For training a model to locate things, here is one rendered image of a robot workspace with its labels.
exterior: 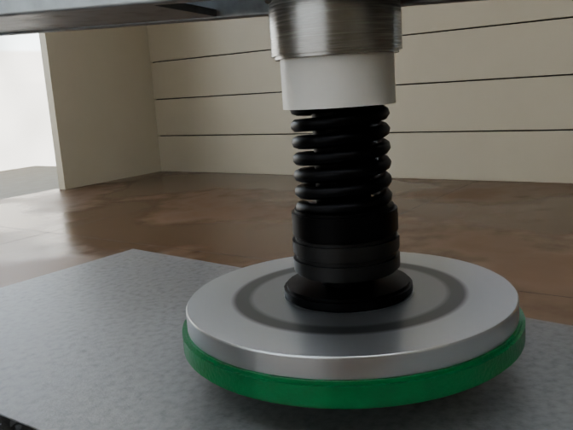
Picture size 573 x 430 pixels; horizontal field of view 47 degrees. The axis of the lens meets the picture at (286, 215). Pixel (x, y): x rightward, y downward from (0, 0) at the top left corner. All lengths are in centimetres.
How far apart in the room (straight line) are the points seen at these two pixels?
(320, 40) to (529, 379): 25
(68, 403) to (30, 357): 10
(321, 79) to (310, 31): 3
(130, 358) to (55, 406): 8
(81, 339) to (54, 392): 10
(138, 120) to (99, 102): 68
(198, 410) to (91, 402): 7
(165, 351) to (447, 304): 22
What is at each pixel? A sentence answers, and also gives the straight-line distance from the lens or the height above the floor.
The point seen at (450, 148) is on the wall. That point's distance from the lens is 698.
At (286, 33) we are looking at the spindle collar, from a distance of 39.
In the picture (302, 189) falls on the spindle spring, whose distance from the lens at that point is 41.
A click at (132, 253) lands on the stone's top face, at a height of 87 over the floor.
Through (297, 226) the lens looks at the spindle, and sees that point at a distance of 41.
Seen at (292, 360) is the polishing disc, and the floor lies 92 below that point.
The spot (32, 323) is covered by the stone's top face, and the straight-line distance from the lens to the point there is 63.
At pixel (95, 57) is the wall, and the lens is 883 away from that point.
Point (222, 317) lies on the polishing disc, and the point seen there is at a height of 92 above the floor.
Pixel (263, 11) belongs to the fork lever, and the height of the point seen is 111.
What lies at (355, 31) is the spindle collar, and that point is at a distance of 38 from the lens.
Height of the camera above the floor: 106
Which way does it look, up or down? 11 degrees down
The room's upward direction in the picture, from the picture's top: 4 degrees counter-clockwise
